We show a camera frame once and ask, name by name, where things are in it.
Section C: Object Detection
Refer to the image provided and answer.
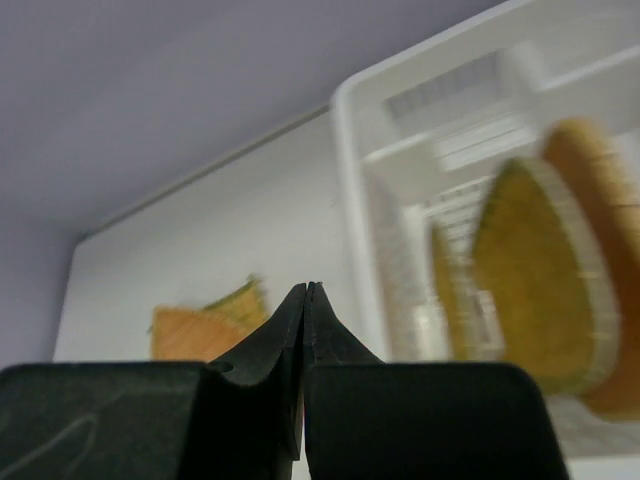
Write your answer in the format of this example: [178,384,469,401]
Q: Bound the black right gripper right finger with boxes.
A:
[303,282,388,479]

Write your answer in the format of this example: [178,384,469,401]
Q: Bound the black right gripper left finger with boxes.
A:
[192,284,306,479]

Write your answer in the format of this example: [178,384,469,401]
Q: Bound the square bamboo woven plate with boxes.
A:
[147,273,269,341]

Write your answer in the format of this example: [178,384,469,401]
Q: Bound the triangular orange woven plate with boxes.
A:
[150,306,255,362]

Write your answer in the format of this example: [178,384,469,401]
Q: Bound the thick tan woven plate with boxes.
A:
[541,117,639,421]

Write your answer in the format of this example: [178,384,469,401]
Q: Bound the white plastic dish rack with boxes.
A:
[331,1,639,466]

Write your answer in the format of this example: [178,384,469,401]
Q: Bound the small round bamboo plate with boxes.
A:
[429,221,474,361]

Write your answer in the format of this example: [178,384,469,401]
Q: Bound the medium round bamboo plate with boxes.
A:
[470,157,621,395]

